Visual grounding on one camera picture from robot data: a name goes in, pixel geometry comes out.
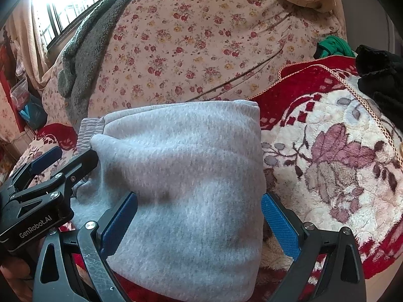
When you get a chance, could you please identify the floral quilt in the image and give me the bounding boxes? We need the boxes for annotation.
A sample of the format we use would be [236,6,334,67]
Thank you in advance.
[41,0,347,126]

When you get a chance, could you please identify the window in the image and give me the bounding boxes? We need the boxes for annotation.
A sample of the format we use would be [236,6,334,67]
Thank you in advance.
[30,0,152,52]

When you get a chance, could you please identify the red wall hanging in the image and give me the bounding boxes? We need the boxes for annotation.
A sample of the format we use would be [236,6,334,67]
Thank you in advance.
[0,43,24,134]

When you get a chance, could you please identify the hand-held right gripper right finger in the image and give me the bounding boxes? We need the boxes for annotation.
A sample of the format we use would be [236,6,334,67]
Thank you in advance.
[261,192,366,302]

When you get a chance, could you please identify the light grey pants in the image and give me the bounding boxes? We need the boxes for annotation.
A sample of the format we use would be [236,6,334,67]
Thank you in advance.
[70,98,269,300]

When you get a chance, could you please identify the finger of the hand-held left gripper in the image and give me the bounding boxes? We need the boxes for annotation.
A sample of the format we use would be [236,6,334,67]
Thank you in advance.
[9,145,64,192]
[47,149,100,196]

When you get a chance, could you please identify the black cloth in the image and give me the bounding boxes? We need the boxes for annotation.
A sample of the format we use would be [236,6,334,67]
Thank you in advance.
[355,45,403,114]

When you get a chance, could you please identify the blue bag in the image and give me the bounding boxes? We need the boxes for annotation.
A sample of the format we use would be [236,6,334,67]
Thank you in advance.
[17,96,48,130]

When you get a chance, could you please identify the grey fleece jacket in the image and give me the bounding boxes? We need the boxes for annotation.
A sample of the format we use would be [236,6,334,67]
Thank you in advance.
[57,0,158,133]

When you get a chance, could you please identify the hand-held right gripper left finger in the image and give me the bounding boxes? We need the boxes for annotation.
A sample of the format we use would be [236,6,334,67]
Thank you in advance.
[33,191,139,302]

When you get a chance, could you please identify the clear plastic bag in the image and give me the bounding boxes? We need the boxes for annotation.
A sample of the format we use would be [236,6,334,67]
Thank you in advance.
[9,78,29,111]

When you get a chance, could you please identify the green cloth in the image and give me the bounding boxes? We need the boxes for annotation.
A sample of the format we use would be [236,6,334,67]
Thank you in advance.
[314,35,356,59]

